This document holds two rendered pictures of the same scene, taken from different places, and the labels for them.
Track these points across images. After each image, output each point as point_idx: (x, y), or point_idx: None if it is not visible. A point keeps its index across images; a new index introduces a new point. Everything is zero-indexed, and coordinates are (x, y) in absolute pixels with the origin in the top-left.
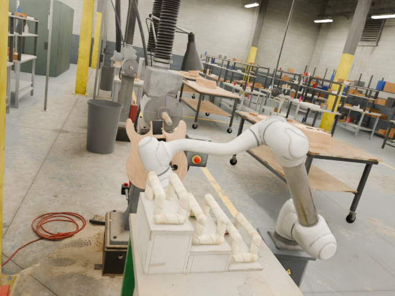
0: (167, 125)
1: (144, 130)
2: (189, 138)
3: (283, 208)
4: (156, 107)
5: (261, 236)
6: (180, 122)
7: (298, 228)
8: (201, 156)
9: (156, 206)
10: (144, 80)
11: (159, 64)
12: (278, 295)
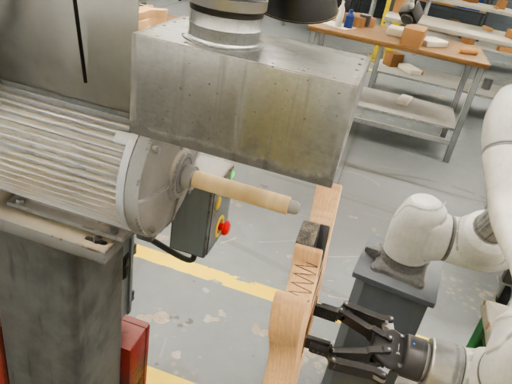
0: (181, 197)
1: (111, 252)
2: (212, 193)
3: (418, 225)
4: (165, 169)
5: (379, 286)
6: (324, 191)
7: (491, 250)
8: (224, 212)
9: None
10: (149, 100)
11: (254, 28)
12: None
